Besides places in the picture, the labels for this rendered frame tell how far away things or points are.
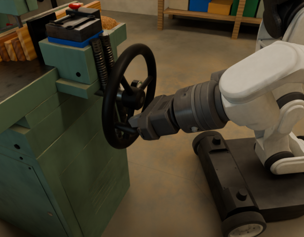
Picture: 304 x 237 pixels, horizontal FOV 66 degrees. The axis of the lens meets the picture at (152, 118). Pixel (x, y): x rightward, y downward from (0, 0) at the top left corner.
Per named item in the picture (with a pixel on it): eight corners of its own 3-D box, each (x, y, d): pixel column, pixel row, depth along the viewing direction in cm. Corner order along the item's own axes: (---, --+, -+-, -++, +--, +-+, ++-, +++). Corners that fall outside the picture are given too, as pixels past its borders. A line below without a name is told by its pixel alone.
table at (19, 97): (21, 161, 44) (8, 138, 40) (-82, 119, 53) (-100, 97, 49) (150, 42, 86) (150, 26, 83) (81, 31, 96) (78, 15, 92)
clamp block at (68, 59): (90, 86, 58) (83, 51, 52) (46, 75, 62) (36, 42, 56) (119, 61, 68) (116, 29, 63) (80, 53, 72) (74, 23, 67)
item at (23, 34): (30, 60, 62) (20, 30, 57) (26, 59, 62) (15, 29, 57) (79, 34, 77) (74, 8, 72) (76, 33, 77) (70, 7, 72)
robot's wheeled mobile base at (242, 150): (287, 145, 159) (308, 106, 137) (345, 219, 119) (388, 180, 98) (195, 154, 153) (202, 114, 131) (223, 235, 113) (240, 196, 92)
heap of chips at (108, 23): (108, 30, 79) (108, 22, 77) (77, 26, 83) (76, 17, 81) (121, 23, 85) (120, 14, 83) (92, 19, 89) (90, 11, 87)
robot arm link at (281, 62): (244, 130, 40) (331, 90, 35) (225, 104, 34) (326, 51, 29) (231, 102, 44) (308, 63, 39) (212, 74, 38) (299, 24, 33)
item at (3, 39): (7, 61, 61) (-2, 41, 58) (3, 60, 62) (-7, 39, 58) (54, 38, 74) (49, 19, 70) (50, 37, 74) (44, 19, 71)
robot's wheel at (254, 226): (211, 225, 109) (235, 235, 119) (214, 236, 106) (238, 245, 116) (247, 206, 101) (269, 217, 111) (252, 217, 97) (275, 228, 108)
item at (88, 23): (83, 48, 53) (78, 23, 50) (44, 41, 57) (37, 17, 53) (112, 29, 63) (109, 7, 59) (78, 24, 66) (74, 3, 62)
